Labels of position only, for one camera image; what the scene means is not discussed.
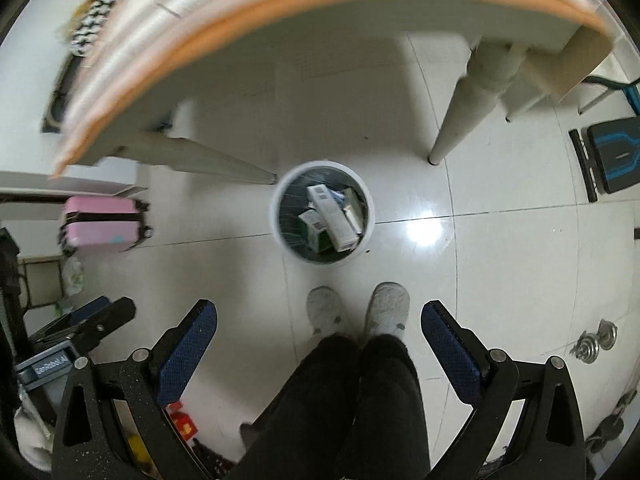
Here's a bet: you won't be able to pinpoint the green white carton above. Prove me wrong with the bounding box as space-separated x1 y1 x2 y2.
297 209 332 254

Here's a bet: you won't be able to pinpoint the pink suitcase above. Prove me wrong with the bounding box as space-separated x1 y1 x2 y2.
58 195 154 256

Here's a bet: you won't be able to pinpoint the person's black trousers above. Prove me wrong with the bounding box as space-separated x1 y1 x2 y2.
229 335 431 479

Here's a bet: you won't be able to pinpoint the grey right slipper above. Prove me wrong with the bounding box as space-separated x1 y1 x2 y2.
363 282 410 340

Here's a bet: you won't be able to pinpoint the checkered black white cloth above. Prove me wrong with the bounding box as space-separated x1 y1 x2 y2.
65 0 118 58

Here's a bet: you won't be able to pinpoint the dark green suitcase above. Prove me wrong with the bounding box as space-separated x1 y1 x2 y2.
41 54 82 133

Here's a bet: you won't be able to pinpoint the white table leg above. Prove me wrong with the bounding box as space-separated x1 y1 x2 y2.
427 40 528 166

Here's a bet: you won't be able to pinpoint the round white trash bin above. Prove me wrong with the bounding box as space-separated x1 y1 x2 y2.
271 160 375 266

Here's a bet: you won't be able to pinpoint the yellow flat medicine box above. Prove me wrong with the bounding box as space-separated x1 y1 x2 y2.
343 188 364 235

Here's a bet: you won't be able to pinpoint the black blue exercise bench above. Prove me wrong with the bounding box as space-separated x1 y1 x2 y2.
568 117 639 203

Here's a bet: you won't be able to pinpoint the long white Doctor box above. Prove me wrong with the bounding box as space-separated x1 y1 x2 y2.
307 184 359 252

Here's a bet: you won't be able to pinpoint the small chrome dumbbell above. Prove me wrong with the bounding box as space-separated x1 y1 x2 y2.
570 318 618 365

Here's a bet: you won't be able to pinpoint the grey left slipper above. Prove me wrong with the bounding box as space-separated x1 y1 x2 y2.
306 286 352 338

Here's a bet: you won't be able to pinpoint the grey slipper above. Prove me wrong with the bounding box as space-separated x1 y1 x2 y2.
306 286 352 338
363 282 410 340

